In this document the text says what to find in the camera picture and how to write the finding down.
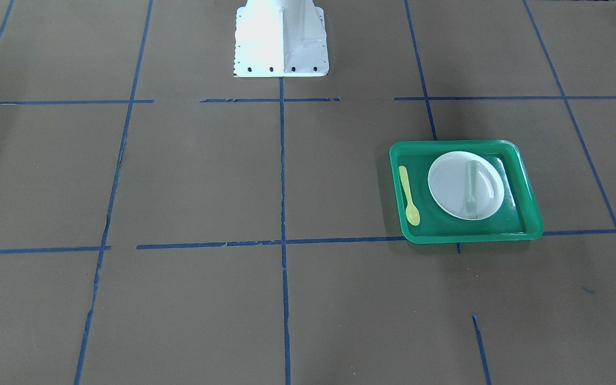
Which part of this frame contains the green plastic tray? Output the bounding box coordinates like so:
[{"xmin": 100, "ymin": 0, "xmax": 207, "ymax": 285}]
[{"xmin": 389, "ymin": 141, "xmax": 543, "ymax": 244}]

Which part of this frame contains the white round plate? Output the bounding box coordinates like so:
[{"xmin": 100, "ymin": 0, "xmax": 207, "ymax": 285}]
[{"xmin": 428, "ymin": 151, "xmax": 506, "ymax": 221}]

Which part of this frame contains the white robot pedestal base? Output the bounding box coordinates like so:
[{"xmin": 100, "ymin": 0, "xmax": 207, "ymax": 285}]
[{"xmin": 233, "ymin": 1, "xmax": 330, "ymax": 78}]

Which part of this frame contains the yellow plastic spoon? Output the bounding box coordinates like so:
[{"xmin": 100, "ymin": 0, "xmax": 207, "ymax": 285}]
[{"xmin": 398, "ymin": 165, "xmax": 421, "ymax": 226}]

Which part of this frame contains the pale green plastic fork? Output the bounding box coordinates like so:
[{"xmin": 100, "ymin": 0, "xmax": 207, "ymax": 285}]
[{"xmin": 465, "ymin": 160, "xmax": 479, "ymax": 221}]

